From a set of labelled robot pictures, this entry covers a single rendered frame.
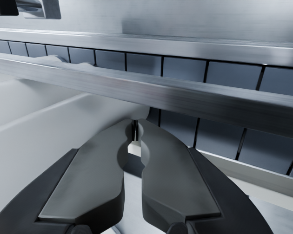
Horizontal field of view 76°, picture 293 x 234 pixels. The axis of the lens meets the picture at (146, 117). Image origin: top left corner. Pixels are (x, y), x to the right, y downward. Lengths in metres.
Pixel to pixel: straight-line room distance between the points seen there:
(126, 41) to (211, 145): 0.12
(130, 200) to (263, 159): 0.19
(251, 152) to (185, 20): 0.14
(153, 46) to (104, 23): 0.10
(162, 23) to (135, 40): 0.05
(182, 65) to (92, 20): 0.15
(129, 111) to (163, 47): 0.06
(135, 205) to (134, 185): 0.04
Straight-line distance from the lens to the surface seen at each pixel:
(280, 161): 0.19
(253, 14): 0.21
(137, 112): 0.16
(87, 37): 0.22
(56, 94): 0.17
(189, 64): 0.16
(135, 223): 0.33
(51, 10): 0.23
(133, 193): 0.28
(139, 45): 0.18
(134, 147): 0.18
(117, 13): 0.25
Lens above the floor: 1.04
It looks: 52 degrees down
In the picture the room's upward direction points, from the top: 130 degrees counter-clockwise
